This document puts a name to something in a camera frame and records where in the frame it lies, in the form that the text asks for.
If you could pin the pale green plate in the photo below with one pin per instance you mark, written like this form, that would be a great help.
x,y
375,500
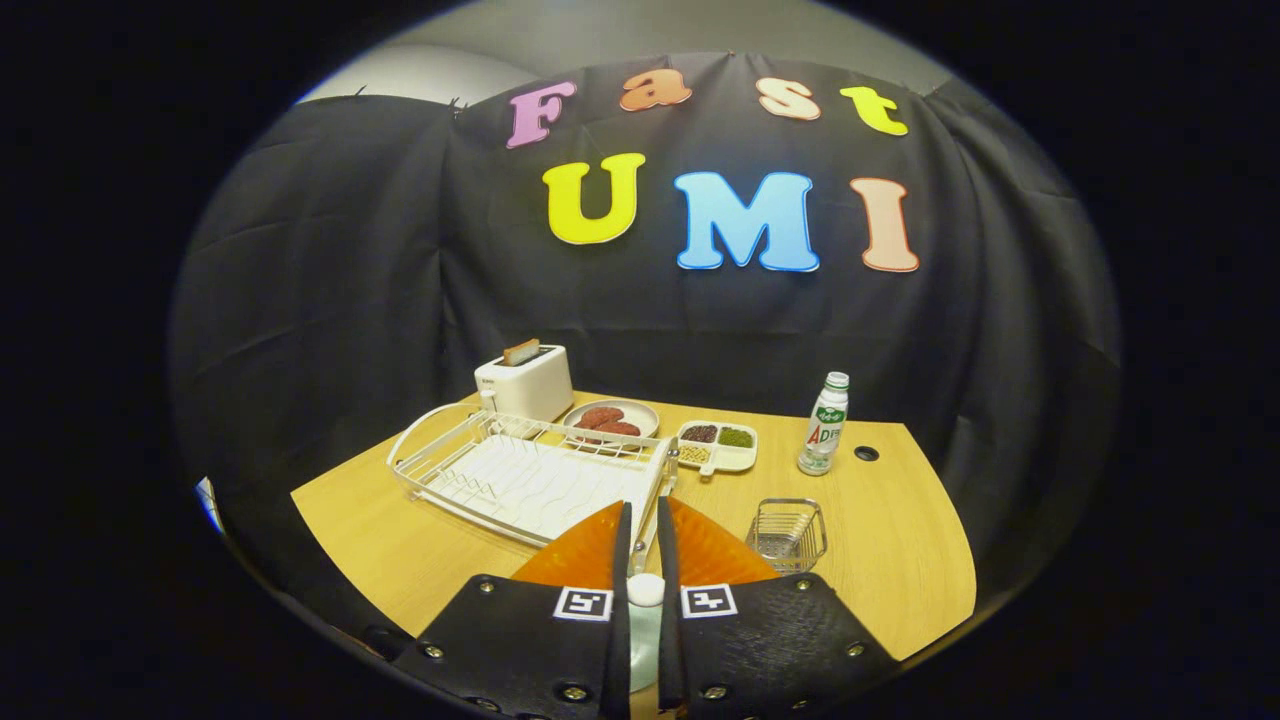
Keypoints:
x,y
645,650

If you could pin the white green drink bottle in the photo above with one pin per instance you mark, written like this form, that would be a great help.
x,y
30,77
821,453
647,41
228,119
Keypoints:
x,y
825,430

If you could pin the white toaster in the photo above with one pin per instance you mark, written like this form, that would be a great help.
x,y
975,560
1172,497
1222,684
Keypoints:
x,y
525,390

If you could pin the black backdrop cloth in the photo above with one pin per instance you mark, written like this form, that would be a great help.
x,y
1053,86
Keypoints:
x,y
350,300

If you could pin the white divided snack tray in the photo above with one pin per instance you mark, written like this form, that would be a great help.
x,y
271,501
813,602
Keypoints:
x,y
735,457

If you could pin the red brown cookie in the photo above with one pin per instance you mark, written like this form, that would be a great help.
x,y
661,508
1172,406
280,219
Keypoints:
x,y
601,414
619,429

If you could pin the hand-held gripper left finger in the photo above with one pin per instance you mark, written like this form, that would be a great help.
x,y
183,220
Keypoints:
x,y
520,640

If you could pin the toast slice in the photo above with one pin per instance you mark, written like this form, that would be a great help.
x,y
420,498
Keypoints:
x,y
521,352

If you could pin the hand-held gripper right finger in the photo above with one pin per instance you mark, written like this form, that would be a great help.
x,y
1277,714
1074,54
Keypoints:
x,y
770,640

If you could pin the beige plate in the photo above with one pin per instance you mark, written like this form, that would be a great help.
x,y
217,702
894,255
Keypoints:
x,y
640,412

